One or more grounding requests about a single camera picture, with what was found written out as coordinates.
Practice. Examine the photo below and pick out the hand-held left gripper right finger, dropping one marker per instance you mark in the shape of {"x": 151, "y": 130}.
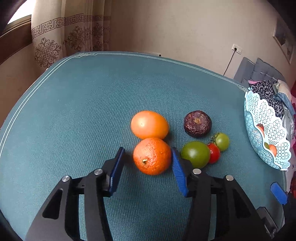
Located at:
{"x": 179, "y": 171}

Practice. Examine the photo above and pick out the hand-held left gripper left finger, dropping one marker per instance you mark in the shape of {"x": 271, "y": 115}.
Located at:
{"x": 116, "y": 171}

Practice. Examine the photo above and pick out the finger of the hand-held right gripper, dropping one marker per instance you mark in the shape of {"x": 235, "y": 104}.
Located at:
{"x": 278, "y": 192}

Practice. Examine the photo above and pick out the large green tomato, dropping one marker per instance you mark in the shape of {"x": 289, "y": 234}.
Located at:
{"x": 195, "y": 154}

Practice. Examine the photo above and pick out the rough-skinned orange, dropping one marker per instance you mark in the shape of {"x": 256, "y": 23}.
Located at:
{"x": 152, "y": 156}
{"x": 273, "y": 150}

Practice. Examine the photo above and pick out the red tomato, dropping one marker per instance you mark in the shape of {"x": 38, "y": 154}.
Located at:
{"x": 214, "y": 154}

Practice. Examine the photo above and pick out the dark purple wrinkled fruit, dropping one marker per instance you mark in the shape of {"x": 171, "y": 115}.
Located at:
{"x": 197, "y": 124}

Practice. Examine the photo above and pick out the small green tomato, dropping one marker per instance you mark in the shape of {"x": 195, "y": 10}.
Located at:
{"x": 222, "y": 141}

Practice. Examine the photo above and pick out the smooth orange persimmon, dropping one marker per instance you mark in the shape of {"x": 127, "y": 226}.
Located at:
{"x": 149, "y": 125}

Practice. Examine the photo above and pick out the light blue lattice basket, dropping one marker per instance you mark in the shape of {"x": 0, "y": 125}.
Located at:
{"x": 261, "y": 111}

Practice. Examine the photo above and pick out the smooth orange fruit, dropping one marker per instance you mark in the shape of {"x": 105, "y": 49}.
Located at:
{"x": 260, "y": 129}

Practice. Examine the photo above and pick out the silver grey plastic bag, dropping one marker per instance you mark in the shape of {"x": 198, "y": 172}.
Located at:
{"x": 288, "y": 125}

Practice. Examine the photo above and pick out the light blue garment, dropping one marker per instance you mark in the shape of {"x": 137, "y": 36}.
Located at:
{"x": 284, "y": 99}

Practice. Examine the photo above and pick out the pile of clothes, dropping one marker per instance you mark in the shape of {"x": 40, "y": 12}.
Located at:
{"x": 293, "y": 99}

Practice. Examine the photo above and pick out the leopard print cloth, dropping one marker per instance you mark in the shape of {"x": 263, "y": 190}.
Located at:
{"x": 263, "y": 90}

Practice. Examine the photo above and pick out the white garment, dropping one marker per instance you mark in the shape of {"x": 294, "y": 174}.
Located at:
{"x": 284, "y": 85}

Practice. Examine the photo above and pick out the grey padded headboard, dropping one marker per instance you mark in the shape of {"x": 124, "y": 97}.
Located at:
{"x": 254, "y": 69}

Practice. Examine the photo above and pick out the beige patterned curtain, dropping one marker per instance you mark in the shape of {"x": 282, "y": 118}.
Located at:
{"x": 69, "y": 27}

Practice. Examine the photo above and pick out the white wall outlet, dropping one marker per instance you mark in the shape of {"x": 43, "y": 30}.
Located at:
{"x": 237, "y": 49}

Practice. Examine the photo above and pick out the framed wall picture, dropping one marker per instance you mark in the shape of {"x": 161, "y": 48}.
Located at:
{"x": 283, "y": 37}

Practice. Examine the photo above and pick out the brown wooden window frame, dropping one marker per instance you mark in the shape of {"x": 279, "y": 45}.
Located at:
{"x": 16, "y": 39}

